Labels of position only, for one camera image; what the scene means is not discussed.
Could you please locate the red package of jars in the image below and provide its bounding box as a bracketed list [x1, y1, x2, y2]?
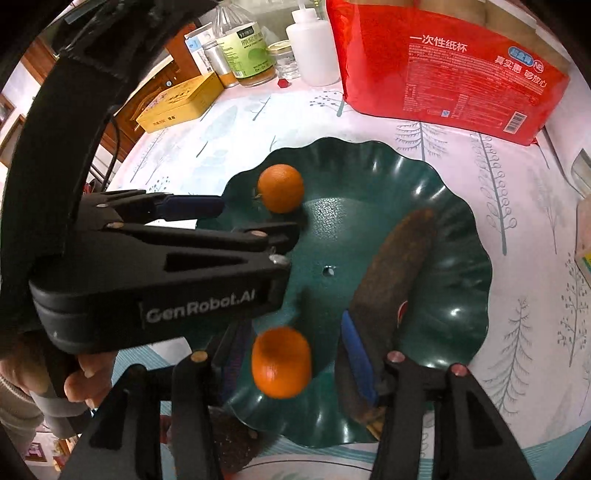
[325, 0, 571, 146]

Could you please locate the dark brown avocado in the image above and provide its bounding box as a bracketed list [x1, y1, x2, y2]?
[210, 406, 264, 476]

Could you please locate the white squeeze bottle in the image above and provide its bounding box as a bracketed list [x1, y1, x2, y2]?
[285, 0, 341, 88]

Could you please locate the yellow tin box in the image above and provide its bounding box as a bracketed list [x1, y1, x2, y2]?
[135, 71, 225, 134]

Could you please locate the brown wooden cabinet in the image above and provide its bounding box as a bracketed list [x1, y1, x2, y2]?
[23, 23, 204, 162]

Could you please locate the tree print tablecloth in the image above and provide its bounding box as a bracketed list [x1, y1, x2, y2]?
[106, 78, 591, 480]

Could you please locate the person's left hand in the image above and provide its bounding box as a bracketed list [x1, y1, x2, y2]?
[0, 332, 117, 411]

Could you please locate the dark green scalloped plate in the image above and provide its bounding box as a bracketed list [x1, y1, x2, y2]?
[196, 137, 492, 448]

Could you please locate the silver metal can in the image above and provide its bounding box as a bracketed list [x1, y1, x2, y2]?
[203, 41, 232, 88]

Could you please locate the small glass jar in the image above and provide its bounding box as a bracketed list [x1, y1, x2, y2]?
[267, 40, 301, 80]

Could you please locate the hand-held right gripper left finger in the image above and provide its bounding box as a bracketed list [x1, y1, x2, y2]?
[58, 318, 254, 480]

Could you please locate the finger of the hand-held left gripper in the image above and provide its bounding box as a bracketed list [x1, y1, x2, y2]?
[71, 220, 301, 289]
[81, 190, 223, 227]

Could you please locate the yellow tissue pack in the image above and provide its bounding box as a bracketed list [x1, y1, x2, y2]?
[575, 244, 591, 296]

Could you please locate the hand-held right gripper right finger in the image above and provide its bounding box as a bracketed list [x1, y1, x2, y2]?
[341, 310, 539, 480]

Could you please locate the dark brown banana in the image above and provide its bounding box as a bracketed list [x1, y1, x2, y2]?
[335, 208, 438, 441]

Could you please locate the white and blue box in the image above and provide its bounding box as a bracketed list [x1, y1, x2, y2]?
[185, 22, 218, 77]

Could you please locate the person's left forearm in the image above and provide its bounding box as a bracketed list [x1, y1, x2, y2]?
[0, 374, 49, 446]

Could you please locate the orange tangerine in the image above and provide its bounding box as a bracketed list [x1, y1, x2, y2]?
[257, 164, 305, 214]
[250, 327, 312, 400]

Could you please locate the green label glass bottle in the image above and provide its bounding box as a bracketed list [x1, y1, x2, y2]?
[213, 0, 277, 88]

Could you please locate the black cable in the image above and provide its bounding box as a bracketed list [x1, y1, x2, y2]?
[102, 115, 122, 191]

